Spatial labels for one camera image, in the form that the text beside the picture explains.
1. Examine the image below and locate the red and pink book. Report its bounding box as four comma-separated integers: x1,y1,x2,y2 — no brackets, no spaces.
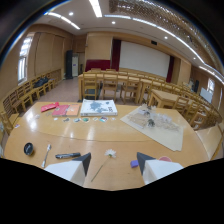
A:
51,104,70,117

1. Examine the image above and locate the large white book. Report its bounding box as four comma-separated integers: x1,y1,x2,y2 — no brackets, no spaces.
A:
80,99,118,117

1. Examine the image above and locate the pink round dish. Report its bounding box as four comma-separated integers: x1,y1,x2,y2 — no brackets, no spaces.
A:
158,155,173,163

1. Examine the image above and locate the black marker pen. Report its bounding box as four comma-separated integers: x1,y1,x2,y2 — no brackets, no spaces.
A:
54,152,82,160

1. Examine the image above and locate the beige paper sheet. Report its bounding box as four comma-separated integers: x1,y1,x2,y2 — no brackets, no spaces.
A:
120,105,184,153

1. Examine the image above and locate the white daisy flower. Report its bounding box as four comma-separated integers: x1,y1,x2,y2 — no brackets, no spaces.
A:
90,148,117,183

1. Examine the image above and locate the red booklet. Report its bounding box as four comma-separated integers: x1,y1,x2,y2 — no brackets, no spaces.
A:
40,102,60,113

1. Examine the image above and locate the small wooden table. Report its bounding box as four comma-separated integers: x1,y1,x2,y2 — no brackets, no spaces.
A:
148,89,188,111

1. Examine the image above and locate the wooden chair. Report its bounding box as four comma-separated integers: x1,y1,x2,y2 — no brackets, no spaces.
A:
82,72,100,101
100,73,118,101
120,75,139,104

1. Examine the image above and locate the black bag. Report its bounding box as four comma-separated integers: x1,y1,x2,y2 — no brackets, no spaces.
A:
33,77,49,89

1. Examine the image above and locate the red curtain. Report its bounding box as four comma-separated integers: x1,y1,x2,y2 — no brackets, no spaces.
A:
110,38,122,72
165,55,175,84

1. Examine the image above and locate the white air conditioner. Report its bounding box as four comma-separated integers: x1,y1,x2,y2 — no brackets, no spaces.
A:
72,54,80,78

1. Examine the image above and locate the black tall cabinet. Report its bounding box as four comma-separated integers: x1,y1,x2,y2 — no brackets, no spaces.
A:
65,50,74,80

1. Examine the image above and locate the red podium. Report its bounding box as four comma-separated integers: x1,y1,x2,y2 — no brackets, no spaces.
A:
85,59,111,72

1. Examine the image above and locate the white projector screen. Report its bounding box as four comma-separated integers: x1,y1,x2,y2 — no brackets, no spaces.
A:
119,40,171,79

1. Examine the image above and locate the window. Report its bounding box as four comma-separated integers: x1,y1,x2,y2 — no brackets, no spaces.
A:
17,33,34,84

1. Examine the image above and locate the ceiling strip light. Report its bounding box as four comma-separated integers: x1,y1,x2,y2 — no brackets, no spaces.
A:
89,0,103,18
46,12,81,30

